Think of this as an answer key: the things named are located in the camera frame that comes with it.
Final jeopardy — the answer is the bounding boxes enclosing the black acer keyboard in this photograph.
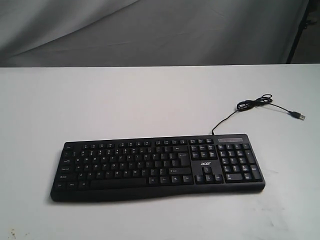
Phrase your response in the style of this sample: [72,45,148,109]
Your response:
[50,134,266,202]

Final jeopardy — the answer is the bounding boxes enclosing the grey backdrop cloth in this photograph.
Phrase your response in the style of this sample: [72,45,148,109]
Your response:
[0,0,308,68]

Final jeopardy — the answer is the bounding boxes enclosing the black stand pole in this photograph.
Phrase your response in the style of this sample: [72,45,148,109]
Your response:
[285,0,319,64]

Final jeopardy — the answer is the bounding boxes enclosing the black keyboard usb cable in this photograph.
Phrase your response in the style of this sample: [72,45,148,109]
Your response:
[210,93,307,136]

